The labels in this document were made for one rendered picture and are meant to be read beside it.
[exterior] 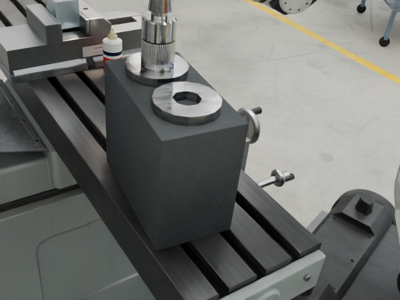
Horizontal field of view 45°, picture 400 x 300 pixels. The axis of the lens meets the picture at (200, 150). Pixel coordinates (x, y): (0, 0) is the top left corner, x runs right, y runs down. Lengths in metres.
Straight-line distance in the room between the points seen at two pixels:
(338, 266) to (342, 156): 1.50
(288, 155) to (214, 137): 2.01
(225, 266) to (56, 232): 0.57
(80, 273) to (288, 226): 0.69
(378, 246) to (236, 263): 0.74
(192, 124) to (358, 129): 2.43
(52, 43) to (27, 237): 0.42
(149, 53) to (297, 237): 0.34
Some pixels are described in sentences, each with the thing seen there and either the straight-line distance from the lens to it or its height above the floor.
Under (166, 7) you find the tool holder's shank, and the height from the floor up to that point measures 1.25.
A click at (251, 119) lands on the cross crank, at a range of 1.48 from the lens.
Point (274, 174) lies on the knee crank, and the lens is 1.52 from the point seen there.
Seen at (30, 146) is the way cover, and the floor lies 0.89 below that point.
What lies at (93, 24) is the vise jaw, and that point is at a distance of 1.10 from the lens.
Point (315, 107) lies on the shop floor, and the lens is 3.09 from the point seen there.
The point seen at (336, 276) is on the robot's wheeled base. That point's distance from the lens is 1.22.
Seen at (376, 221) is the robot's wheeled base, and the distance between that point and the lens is 1.38.
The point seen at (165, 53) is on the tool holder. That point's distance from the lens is 0.67.
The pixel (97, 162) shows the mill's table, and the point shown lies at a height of 0.96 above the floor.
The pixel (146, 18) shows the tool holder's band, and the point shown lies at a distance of 0.66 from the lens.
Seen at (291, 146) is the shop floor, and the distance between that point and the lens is 2.67.
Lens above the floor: 1.47
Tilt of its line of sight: 36 degrees down
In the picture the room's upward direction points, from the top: 6 degrees clockwise
